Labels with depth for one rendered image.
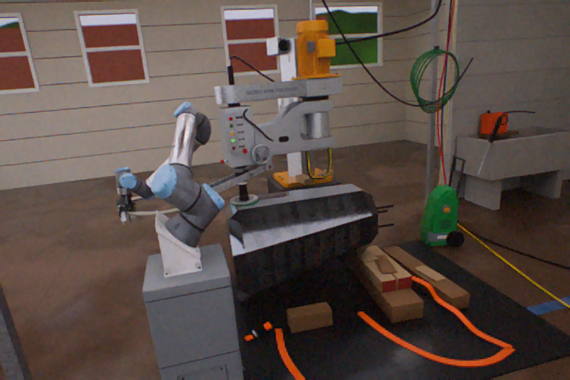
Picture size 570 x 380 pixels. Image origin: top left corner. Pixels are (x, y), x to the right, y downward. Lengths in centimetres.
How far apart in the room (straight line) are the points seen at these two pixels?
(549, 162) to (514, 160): 54
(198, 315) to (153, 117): 723
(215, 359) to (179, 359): 17
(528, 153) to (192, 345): 444
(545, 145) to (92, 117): 795
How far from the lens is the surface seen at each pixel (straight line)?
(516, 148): 522
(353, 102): 977
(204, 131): 230
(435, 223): 401
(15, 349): 255
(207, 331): 197
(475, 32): 552
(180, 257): 188
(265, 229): 274
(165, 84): 882
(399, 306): 286
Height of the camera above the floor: 169
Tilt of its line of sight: 17 degrees down
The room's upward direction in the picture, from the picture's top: 4 degrees counter-clockwise
